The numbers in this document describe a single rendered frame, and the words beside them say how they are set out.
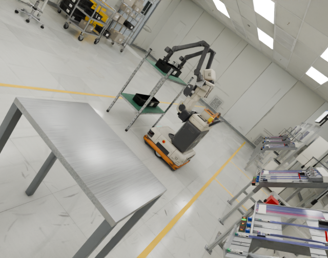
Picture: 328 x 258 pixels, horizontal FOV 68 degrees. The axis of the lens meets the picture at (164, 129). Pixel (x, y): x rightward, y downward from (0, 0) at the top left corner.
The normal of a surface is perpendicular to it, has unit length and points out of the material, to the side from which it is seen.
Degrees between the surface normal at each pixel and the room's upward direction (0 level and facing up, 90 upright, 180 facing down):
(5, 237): 0
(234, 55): 90
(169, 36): 90
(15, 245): 0
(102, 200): 0
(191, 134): 90
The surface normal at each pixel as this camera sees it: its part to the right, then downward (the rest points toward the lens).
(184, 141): -0.40, 0.06
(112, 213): 0.60, -0.74
